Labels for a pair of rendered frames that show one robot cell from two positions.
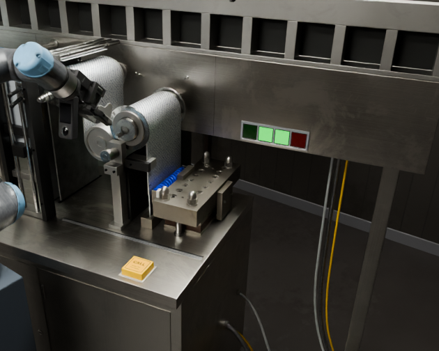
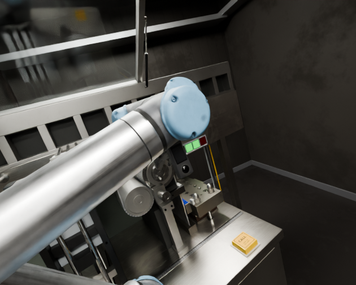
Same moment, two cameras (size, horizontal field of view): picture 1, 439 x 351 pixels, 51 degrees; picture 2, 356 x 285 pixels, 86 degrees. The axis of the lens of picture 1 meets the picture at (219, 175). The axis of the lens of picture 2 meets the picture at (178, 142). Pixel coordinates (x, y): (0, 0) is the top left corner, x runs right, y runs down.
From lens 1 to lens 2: 1.15 m
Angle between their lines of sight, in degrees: 48
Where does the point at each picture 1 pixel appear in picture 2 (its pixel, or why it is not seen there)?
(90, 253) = (208, 273)
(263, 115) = not seen: hidden behind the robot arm
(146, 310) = (264, 264)
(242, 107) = not seen: hidden behind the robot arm
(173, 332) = (278, 259)
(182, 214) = (215, 199)
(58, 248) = not seen: outside the picture
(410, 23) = (217, 72)
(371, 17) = (205, 74)
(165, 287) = (268, 232)
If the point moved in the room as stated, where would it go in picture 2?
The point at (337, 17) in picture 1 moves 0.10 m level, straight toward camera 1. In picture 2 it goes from (194, 78) to (205, 74)
